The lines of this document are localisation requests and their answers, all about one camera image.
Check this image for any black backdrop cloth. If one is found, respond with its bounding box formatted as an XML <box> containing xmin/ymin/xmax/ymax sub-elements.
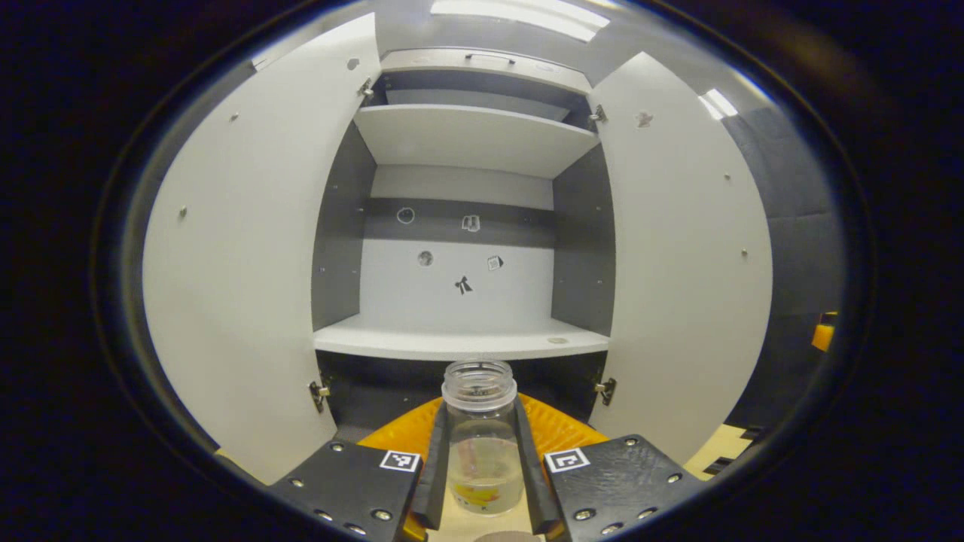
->
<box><xmin>719</xmin><ymin>105</ymin><xmax>846</xmax><ymax>431</ymax></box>

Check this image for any long ceiling light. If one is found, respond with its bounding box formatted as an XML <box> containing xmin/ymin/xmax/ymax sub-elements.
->
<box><xmin>697</xmin><ymin>88</ymin><xmax>740</xmax><ymax>120</ymax></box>
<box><xmin>429</xmin><ymin>0</ymin><xmax>612</xmax><ymax>43</ymax></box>

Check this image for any white and grey cabinet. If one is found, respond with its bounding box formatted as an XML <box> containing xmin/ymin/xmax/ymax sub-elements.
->
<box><xmin>310</xmin><ymin>47</ymin><xmax>618</xmax><ymax>441</ymax></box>

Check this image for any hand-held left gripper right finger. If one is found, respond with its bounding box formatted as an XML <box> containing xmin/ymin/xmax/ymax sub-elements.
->
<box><xmin>514</xmin><ymin>393</ymin><xmax>706</xmax><ymax>542</ymax></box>

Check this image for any clear bottle with yellow label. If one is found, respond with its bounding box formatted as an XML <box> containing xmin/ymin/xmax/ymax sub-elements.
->
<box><xmin>441</xmin><ymin>360</ymin><xmax>526</xmax><ymax>517</ymax></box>

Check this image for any white cabinet door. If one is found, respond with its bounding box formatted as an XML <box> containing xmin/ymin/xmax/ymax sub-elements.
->
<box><xmin>587</xmin><ymin>51</ymin><xmax>774</xmax><ymax>466</ymax></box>
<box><xmin>142</xmin><ymin>13</ymin><xmax>383</xmax><ymax>486</ymax></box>

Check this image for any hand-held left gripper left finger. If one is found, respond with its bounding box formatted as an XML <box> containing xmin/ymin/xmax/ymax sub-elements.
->
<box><xmin>264</xmin><ymin>397</ymin><xmax>453</xmax><ymax>542</ymax></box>

